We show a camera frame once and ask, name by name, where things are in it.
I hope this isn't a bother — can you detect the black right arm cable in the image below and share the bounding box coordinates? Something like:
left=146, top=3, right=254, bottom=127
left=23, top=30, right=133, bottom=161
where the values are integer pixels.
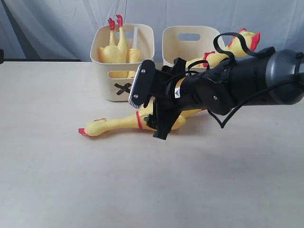
left=163, top=32, right=304, bottom=129

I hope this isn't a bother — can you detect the yellow rubber chicken by bins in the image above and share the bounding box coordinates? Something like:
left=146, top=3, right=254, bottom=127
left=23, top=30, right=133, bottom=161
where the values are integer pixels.
left=78, top=97, right=209, bottom=137

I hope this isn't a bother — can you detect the white backdrop curtain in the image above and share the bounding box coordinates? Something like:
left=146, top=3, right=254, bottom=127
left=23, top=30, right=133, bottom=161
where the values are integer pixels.
left=0, top=0, right=304, bottom=61

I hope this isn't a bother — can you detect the headless yellow rubber chicken body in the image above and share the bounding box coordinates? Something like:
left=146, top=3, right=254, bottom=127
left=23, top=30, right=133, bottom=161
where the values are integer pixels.
left=98, top=14, right=127, bottom=64

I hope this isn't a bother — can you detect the cream bin marked X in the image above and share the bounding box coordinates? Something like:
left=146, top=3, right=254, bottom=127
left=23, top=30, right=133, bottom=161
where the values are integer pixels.
left=90, top=23, right=154, bottom=102

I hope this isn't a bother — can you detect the whole yellow rubber chicken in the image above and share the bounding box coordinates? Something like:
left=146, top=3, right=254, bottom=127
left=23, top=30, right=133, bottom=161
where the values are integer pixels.
left=185, top=28, right=261, bottom=69

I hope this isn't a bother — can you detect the severed chicken head with tube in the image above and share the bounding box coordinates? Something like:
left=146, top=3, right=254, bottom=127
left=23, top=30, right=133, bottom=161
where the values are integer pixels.
left=128, top=26, right=141, bottom=64

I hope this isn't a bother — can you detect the cream bin marked O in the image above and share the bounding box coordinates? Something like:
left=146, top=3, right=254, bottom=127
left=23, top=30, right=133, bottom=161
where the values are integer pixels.
left=162, top=25, right=220, bottom=66

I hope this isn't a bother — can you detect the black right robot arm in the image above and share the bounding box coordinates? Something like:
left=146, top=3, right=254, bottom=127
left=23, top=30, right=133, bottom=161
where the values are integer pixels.
left=144, top=47, right=304, bottom=139

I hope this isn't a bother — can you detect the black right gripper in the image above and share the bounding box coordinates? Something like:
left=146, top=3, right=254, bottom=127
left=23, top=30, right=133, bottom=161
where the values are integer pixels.
left=144, top=57, right=186, bottom=140

